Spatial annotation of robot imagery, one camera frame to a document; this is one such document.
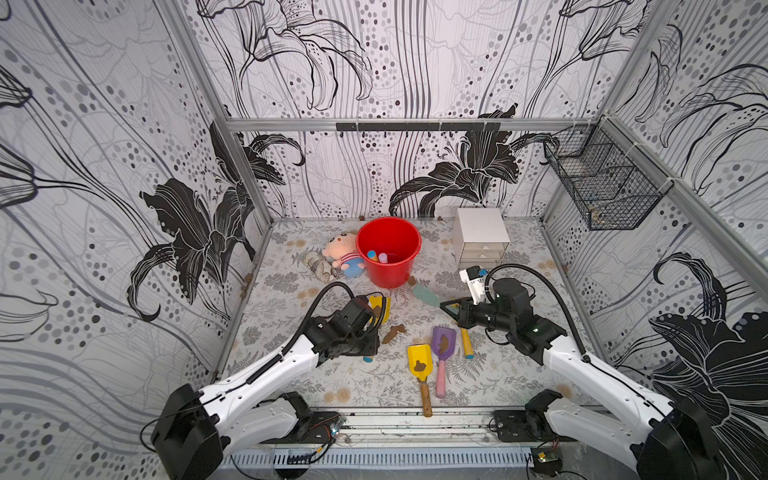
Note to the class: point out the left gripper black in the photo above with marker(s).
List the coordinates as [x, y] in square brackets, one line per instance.
[370, 349]

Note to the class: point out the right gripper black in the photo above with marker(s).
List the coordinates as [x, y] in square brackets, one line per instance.
[472, 312]

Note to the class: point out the green cleaning brush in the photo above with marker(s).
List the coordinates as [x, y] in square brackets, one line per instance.
[426, 295]

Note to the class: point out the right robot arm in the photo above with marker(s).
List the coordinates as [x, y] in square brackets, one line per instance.
[655, 436]

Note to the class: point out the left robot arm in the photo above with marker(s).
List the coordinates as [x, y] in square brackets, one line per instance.
[198, 428]

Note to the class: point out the red plastic bucket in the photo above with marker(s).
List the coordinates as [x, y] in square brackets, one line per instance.
[399, 239]

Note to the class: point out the white mini drawer cabinet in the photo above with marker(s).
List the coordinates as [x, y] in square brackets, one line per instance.
[480, 237]

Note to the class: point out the plush doll toy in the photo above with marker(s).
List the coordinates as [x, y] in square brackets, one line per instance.
[339, 259]

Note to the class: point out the yellow trowel wooden handle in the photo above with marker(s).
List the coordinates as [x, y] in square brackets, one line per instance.
[420, 366]

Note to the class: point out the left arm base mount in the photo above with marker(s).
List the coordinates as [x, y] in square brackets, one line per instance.
[319, 427]

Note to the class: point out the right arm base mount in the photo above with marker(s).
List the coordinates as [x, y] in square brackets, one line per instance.
[516, 426]

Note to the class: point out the black wire wall basket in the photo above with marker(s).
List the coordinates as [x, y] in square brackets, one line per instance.
[601, 172]

